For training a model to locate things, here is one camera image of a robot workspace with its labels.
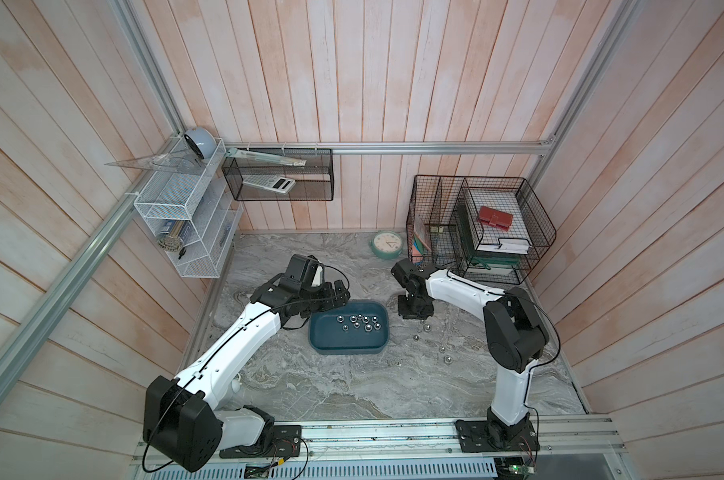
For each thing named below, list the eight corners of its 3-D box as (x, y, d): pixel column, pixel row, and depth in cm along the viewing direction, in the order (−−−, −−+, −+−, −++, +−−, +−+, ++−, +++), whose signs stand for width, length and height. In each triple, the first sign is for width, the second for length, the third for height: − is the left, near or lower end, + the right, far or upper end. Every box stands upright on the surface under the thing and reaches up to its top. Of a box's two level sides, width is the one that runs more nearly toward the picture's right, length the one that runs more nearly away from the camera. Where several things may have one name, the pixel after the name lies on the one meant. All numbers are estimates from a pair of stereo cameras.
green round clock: (369, 259, 114) (369, 254, 111) (368, 235, 122) (368, 230, 119) (403, 259, 114) (404, 254, 111) (400, 235, 122) (401, 230, 119)
